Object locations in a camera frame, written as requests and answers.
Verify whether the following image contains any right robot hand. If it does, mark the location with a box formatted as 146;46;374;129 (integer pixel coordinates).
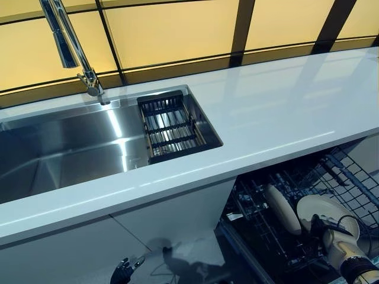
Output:
309;213;331;252

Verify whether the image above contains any wire dishwasher rack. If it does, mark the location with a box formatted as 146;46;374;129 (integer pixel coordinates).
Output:
224;147;379;267

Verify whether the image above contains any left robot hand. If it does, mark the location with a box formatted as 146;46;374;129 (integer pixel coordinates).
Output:
111;256;146;284

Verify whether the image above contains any stainless steel sink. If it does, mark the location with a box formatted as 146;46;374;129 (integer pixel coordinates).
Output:
0;84;224;205

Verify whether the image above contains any white ceramic plate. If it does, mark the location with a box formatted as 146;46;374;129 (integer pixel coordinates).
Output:
264;183;302;236
297;193;361;259

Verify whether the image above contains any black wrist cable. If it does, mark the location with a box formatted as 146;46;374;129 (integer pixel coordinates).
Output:
334;215;374;259

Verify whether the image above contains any black dish drying rack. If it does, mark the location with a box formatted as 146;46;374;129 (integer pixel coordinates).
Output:
137;91;208;165

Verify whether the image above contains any open dishwasher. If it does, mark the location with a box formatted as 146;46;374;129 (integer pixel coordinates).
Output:
214;138;379;284

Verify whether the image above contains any chrome kitchen faucet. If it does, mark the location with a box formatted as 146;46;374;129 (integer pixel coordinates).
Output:
38;0;112;106

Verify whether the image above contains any white cabinet door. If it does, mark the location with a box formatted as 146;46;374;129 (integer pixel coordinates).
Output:
111;180;237;252
0;217;149;284

